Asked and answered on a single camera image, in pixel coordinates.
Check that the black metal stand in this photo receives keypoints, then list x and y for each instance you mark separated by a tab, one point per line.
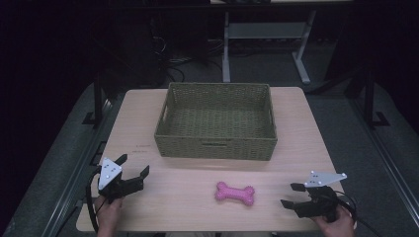
98	98
369	98

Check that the metal frame rail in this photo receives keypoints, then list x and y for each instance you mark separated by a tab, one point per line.
385	154
77	171

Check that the pink bone-shaped dog toy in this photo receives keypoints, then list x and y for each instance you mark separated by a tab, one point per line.
234	193

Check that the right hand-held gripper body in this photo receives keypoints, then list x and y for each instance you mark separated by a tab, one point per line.
321	202

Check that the white metal desk frame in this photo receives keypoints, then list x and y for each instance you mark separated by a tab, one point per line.
267	30

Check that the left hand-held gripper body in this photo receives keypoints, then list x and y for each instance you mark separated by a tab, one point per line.
110	173

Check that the person's right hand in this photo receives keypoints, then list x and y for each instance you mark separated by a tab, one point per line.
341	227

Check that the green woven basket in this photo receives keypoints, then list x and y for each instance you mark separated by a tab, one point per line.
215	123

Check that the person's left hand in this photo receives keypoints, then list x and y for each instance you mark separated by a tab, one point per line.
107	214

